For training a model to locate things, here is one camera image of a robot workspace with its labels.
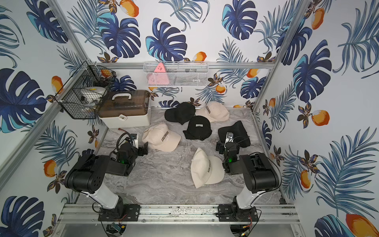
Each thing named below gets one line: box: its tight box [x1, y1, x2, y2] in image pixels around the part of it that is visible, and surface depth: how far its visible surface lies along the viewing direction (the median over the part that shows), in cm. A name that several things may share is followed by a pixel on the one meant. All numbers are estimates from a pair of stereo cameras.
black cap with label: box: [182, 115, 213, 141], surface depth 107 cm
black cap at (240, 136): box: [218, 120, 251, 149], surface depth 105 cm
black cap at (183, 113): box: [164, 101, 196, 125], surface depth 117 cm
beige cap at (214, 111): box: [195, 101, 230, 123], surface depth 115 cm
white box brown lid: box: [98, 89, 151, 129], surface depth 102 cm
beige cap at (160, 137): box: [142, 122, 182, 153], surface depth 100 cm
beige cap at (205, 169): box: [190, 147, 226, 189], surface depth 87 cm
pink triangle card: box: [146, 62, 170, 86], surface depth 92 cm
